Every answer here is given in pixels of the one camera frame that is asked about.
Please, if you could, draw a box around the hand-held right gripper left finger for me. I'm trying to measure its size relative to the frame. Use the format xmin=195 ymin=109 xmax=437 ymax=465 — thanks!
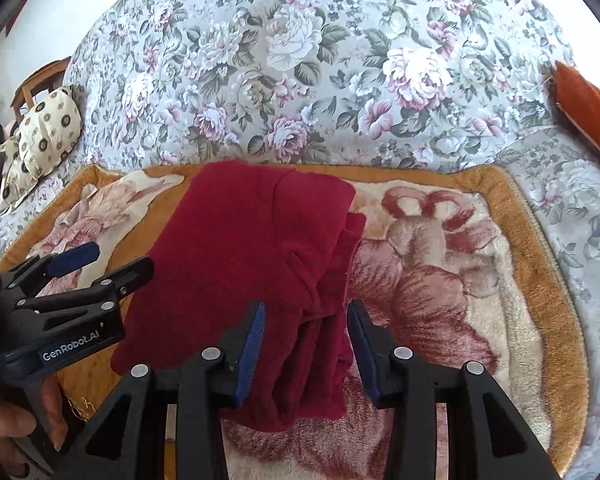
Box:
xmin=62 ymin=300 xmax=266 ymax=480

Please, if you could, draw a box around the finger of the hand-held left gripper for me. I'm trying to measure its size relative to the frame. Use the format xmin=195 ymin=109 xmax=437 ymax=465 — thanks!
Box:
xmin=0 ymin=241 xmax=101 ymax=297
xmin=79 ymin=255 xmax=156 ymax=307

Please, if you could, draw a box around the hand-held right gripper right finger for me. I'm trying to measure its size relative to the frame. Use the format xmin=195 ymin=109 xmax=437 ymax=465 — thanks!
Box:
xmin=347 ymin=299 xmax=556 ymax=480

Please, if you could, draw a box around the red knit sweater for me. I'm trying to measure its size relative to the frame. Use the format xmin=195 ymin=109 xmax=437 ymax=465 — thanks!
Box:
xmin=111 ymin=160 xmax=369 ymax=434

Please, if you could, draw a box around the person's left hand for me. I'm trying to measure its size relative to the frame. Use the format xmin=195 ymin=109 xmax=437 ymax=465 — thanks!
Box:
xmin=0 ymin=377 xmax=69 ymax=480

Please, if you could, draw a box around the cream pillow with round print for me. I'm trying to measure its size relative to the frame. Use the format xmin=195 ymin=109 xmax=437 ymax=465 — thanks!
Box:
xmin=17 ymin=85 xmax=84 ymax=181
xmin=0 ymin=137 xmax=34 ymax=216

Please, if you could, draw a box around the plush floral blanket orange border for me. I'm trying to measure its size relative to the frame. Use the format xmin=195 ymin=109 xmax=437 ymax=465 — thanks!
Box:
xmin=0 ymin=162 xmax=592 ymax=480

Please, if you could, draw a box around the wooden chair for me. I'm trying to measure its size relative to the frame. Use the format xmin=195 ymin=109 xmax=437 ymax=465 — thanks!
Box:
xmin=9 ymin=58 xmax=72 ymax=114

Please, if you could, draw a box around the floral bedspread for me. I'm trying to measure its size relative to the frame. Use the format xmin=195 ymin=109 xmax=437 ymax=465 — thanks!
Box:
xmin=0 ymin=0 xmax=600 ymax=480

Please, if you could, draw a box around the orange velvet cushion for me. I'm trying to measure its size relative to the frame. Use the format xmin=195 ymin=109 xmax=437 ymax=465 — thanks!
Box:
xmin=550 ymin=60 xmax=600 ymax=172

